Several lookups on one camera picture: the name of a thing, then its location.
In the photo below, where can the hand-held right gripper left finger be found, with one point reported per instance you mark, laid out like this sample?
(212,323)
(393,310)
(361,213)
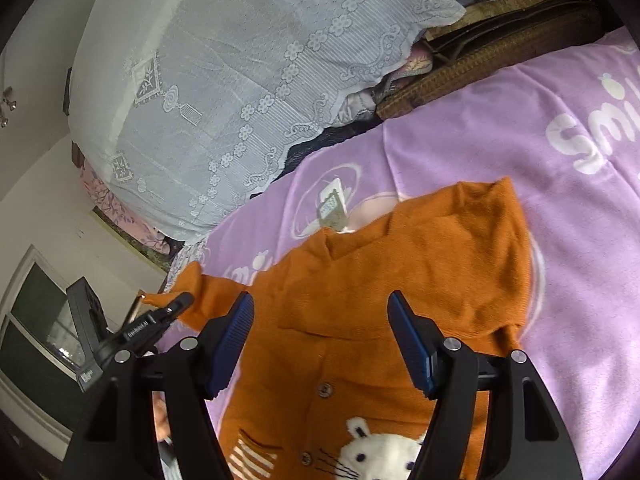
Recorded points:
(234,347)

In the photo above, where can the purple printed blanket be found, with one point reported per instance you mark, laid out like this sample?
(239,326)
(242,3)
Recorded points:
(575,220)

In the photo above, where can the window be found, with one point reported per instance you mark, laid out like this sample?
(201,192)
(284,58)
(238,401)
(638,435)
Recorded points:
(35,340)

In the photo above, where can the folded floral quilt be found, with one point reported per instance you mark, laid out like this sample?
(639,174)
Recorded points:
(400,72)

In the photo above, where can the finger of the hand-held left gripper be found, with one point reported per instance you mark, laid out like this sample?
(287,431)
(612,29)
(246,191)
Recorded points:
(152,322)

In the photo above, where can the white lace cloth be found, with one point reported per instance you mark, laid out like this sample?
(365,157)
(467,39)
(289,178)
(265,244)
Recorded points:
(225,60)

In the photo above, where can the orange knitted sweater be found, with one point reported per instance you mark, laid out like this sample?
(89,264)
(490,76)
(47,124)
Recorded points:
(380,280)

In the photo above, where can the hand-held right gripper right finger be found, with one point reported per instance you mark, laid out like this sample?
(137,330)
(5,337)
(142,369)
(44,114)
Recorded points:
(411,342)

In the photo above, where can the metal wall hooks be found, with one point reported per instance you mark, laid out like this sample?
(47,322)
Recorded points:
(7,106)

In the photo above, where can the pink floral cloth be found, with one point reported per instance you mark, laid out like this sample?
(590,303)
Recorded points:
(107,205)

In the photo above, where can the paper clothing tag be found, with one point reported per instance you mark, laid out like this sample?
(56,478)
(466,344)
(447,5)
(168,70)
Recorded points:
(334,207)

